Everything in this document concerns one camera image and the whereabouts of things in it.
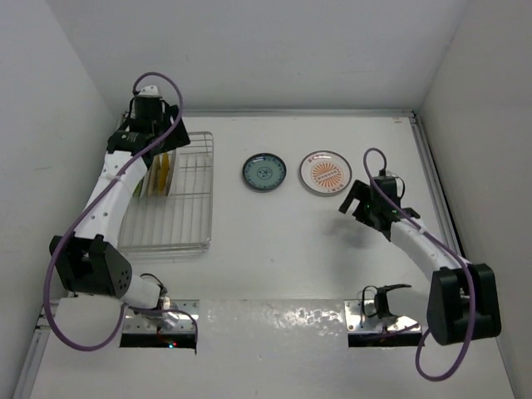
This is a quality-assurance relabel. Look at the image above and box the white plate orange sunburst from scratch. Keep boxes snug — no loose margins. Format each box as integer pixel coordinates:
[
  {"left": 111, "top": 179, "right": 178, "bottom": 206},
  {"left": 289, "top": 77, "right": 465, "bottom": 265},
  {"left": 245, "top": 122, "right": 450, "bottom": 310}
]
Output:
[{"left": 298, "top": 150, "right": 352, "bottom": 196}]

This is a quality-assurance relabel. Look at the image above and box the yellow plate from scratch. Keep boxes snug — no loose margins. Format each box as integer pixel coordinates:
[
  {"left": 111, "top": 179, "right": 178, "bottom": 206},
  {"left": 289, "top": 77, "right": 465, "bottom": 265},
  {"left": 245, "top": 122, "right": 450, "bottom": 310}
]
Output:
[{"left": 157, "top": 153, "right": 170, "bottom": 195}]

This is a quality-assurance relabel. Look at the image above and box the teal blue patterned plate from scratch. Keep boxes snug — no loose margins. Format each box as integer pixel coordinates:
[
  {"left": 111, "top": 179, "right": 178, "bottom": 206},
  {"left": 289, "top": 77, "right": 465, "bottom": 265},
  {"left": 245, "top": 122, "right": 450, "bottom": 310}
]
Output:
[{"left": 242, "top": 153, "right": 288, "bottom": 192}]

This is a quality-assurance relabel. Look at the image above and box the plain white plate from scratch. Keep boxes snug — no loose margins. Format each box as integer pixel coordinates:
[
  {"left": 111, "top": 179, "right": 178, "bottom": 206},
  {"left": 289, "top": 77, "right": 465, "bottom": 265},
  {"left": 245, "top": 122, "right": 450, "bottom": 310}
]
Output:
[{"left": 166, "top": 150, "right": 179, "bottom": 195}]

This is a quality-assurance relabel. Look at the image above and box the large white plate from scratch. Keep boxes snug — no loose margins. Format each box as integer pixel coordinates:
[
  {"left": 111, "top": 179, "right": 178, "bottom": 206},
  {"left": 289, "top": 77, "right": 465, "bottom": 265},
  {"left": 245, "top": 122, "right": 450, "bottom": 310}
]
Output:
[{"left": 140, "top": 175, "right": 153, "bottom": 198}]

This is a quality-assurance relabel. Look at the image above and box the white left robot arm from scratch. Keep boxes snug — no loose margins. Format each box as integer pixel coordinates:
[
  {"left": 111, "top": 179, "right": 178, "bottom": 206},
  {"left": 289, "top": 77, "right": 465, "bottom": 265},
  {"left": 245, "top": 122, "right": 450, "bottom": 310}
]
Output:
[{"left": 49, "top": 93, "right": 190, "bottom": 310}]

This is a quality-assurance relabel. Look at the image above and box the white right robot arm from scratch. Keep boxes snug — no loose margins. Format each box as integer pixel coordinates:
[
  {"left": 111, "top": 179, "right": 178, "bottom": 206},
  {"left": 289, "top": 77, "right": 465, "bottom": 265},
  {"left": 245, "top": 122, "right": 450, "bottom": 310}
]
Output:
[{"left": 339, "top": 175, "right": 502, "bottom": 345}]

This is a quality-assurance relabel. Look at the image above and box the beige plate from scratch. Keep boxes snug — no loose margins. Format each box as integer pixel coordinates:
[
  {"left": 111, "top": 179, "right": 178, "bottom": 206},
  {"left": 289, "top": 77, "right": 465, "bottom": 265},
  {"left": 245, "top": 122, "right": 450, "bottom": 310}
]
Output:
[{"left": 147, "top": 155, "right": 161, "bottom": 197}]

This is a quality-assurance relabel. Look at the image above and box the lime green plate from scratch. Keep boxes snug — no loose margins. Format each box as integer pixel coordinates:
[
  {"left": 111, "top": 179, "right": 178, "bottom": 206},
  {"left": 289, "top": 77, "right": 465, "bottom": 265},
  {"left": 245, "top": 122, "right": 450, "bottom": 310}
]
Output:
[{"left": 133, "top": 180, "right": 143, "bottom": 197}]

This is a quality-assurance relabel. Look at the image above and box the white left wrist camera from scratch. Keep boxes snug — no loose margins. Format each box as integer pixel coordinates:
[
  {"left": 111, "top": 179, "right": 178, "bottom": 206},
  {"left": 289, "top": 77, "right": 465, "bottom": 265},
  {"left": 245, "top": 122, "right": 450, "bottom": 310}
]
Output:
[{"left": 138, "top": 85, "right": 161, "bottom": 98}]

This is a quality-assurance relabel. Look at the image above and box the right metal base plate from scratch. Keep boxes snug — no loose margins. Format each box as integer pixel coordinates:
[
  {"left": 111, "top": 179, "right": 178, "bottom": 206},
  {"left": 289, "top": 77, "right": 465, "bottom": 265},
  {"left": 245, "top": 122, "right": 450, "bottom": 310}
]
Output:
[{"left": 344, "top": 299, "right": 421, "bottom": 335}]

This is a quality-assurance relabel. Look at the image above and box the metal base plate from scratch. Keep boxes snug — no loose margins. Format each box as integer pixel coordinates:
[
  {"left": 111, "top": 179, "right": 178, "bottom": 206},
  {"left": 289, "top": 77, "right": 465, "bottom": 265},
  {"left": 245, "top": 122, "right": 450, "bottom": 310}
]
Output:
[
  {"left": 122, "top": 299, "right": 200, "bottom": 334},
  {"left": 344, "top": 299, "right": 421, "bottom": 335}
]

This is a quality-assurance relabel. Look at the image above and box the metal wire dish rack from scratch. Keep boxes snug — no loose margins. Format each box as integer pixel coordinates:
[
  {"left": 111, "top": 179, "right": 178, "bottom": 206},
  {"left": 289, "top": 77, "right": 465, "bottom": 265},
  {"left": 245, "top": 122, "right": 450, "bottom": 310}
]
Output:
[{"left": 117, "top": 131, "right": 214, "bottom": 257}]

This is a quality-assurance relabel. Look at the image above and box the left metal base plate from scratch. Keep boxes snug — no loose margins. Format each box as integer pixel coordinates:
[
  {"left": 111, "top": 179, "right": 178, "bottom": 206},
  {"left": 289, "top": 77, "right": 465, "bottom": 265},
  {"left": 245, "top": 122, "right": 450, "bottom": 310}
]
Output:
[{"left": 122, "top": 299, "right": 200, "bottom": 334}]

